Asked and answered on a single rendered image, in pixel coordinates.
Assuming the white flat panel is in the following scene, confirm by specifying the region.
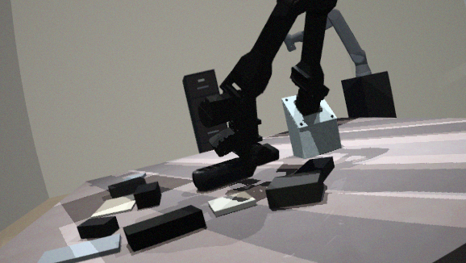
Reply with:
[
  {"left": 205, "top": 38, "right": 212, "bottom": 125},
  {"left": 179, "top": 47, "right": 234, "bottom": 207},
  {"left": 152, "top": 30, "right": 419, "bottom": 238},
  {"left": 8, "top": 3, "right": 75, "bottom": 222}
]
[{"left": 91, "top": 194, "right": 135, "bottom": 219}]

